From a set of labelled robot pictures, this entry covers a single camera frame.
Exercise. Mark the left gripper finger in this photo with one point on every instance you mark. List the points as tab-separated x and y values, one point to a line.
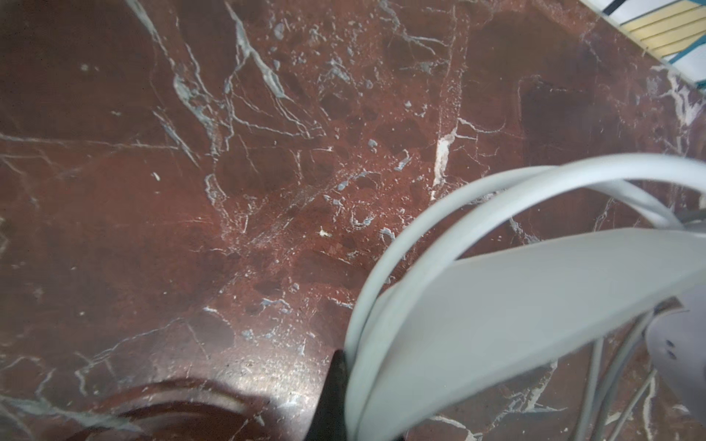
328	423

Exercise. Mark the white headphones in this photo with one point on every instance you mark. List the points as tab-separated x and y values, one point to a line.
432	327

